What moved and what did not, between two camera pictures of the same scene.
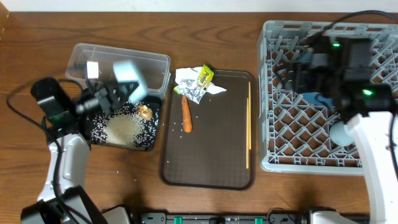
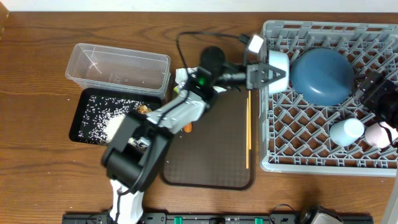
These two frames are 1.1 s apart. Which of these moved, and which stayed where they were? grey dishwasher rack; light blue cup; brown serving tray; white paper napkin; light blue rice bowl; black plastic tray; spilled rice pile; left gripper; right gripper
Moved: light blue rice bowl; right gripper; left gripper
Stayed: light blue cup; spilled rice pile; black plastic tray; brown serving tray; white paper napkin; grey dishwasher rack
